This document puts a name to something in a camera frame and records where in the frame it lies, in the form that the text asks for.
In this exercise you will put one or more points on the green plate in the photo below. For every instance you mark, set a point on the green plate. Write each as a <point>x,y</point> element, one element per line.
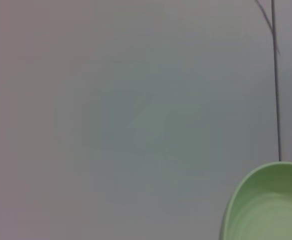
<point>271,207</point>

